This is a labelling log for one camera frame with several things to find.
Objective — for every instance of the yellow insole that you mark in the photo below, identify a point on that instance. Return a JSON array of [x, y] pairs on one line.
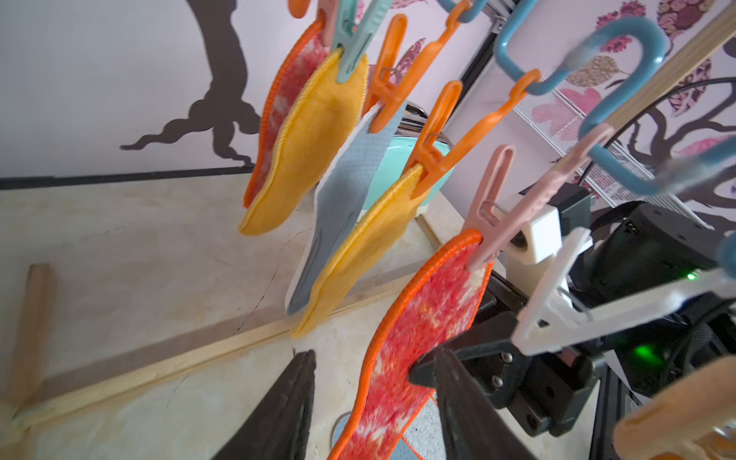
[[324, 115], [375, 234]]

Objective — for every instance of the wooden clothes rack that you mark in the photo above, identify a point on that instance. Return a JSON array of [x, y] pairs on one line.
[[125, 154]]

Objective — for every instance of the red orange insole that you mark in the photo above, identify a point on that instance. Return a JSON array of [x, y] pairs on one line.
[[304, 58], [438, 304]]

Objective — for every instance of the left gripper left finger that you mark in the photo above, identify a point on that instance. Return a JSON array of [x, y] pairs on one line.
[[279, 427]]

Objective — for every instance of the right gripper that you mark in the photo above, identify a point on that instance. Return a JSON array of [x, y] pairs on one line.
[[544, 393]]

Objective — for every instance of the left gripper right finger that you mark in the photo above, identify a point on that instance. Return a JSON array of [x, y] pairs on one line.
[[471, 427]]

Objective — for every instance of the mint green toaster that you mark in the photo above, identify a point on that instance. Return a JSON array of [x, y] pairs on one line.
[[397, 154]]

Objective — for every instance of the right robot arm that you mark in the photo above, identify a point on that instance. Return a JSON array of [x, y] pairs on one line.
[[648, 246]]

